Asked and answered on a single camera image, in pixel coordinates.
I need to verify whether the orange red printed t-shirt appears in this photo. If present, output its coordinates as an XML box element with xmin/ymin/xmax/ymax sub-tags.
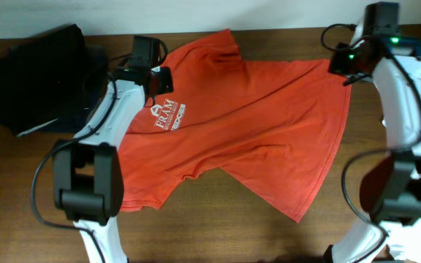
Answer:
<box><xmin>119</xmin><ymin>30</ymin><xmax>351</xmax><ymax>221</ymax></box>

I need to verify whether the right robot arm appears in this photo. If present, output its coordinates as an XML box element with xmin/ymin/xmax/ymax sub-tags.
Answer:
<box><xmin>323</xmin><ymin>1</ymin><xmax>421</xmax><ymax>262</ymax></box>

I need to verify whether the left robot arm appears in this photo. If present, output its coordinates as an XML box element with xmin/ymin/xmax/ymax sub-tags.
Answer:
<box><xmin>49</xmin><ymin>36</ymin><xmax>173</xmax><ymax>262</ymax></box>

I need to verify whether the navy blue folded garment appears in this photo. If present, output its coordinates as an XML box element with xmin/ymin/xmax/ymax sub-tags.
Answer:
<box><xmin>39</xmin><ymin>45</ymin><xmax>108</xmax><ymax>133</ymax></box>

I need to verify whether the black folded garment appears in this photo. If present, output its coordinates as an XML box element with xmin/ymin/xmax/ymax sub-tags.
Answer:
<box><xmin>0</xmin><ymin>24</ymin><xmax>92</xmax><ymax>136</ymax></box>

